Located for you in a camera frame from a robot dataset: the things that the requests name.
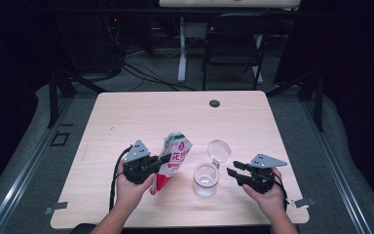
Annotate white desk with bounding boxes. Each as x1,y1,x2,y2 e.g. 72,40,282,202
158,0,301,85

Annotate black floor cable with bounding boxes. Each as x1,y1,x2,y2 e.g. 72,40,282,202
122,66,180,93
122,61,198,92

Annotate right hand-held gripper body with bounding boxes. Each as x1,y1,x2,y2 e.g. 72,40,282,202
238,153,288,195

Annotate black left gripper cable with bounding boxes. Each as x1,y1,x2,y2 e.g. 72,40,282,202
108,145,133,213

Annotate glass jar with hinged lid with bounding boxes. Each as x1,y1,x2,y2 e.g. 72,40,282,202
192,138,233,198

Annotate black metal stand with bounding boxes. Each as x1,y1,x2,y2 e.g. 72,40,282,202
266,69,325,132
47,69,106,129

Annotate black folding chair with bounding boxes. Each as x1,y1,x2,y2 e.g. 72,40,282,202
202,13,276,92

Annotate person's right hand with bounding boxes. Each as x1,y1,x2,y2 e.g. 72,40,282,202
243,168,288,222

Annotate metal floor rail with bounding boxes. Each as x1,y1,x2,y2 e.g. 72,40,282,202
0,97,74,234
300,100,373,234

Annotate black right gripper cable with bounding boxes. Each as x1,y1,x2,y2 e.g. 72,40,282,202
272,172,290,213

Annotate person's left hand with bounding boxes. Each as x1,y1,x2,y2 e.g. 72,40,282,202
115,161,157,213

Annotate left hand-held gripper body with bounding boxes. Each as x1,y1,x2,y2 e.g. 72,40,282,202
122,139,160,185

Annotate grey box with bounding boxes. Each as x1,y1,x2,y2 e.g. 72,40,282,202
184,22,207,41

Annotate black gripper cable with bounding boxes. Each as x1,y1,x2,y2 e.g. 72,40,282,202
272,172,290,213
108,145,133,213

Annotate dark equipment cabinet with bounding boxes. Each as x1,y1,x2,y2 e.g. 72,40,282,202
56,13,125,74

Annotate black tape square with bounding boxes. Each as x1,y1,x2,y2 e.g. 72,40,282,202
50,131,71,147

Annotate grey tape piece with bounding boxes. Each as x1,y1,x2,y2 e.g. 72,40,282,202
291,197,316,209
43,201,69,215

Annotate pink and clear plastic bag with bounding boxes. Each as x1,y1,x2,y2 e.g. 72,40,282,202
149,131,194,196

